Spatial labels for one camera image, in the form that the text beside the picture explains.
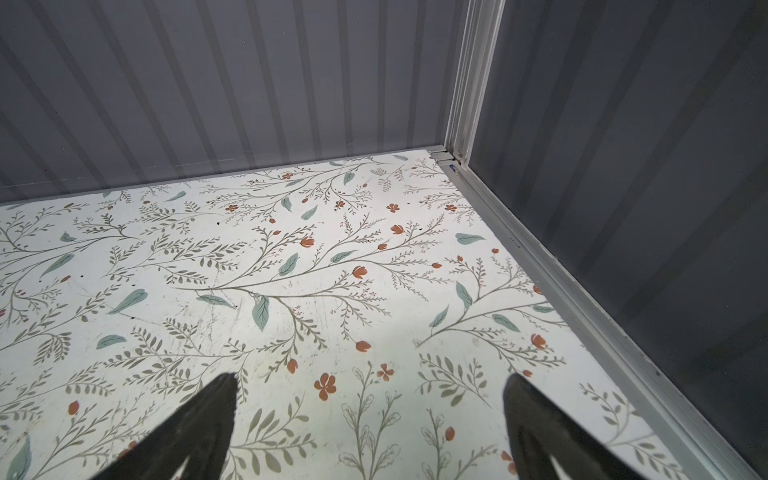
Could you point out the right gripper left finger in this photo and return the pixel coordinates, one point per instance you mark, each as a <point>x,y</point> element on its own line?
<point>191,444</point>

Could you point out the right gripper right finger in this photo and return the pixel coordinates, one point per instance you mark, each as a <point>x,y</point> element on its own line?
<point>542,436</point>

